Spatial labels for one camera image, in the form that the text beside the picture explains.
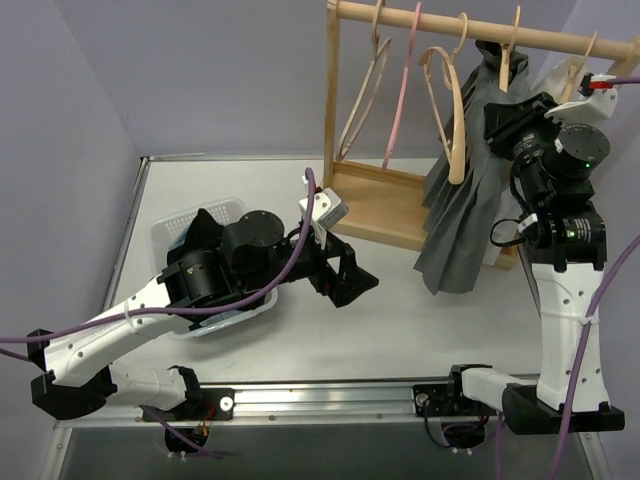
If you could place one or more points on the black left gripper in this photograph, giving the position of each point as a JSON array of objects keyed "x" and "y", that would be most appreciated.
[{"x": 329, "y": 273}]

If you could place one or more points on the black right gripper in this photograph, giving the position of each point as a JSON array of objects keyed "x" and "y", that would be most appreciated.
[{"x": 507, "y": 125}]

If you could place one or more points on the pink plastic hanger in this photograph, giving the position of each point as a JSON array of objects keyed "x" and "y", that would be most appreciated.
[{"x": 403, "y": 87}]

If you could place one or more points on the black garment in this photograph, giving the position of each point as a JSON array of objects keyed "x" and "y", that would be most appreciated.
[{"x": 204, "y": 232}]

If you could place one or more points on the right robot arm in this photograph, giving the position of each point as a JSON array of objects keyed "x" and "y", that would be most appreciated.
[{"x": 565, "y": 250}]

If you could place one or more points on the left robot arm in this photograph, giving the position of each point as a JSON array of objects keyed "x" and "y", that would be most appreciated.
[{"x": 81, "y": 370}]

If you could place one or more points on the grey garment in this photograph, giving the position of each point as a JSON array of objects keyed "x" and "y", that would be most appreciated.
[{"x": 460, "y": 217}]

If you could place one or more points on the white shirt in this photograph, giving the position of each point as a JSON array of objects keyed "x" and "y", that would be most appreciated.
[{"x": 566, "y": 75}]

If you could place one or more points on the wooden clothes rack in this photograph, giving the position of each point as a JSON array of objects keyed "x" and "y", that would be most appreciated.
[{"x": 384, "y": 203}]

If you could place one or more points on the white plastic basket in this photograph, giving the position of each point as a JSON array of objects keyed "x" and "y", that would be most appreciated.
[{"x": 201, "y": 278}]

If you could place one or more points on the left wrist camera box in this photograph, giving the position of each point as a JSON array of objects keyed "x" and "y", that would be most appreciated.
[{"x": 327, "y": 210}]

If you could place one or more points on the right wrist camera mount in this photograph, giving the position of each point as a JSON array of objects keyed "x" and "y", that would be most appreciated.
[{"x": 597, "y": 101}]

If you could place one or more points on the aluminium mounting rail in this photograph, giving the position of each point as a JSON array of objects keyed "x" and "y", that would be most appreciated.
[{"x": 318, "y": 402}]

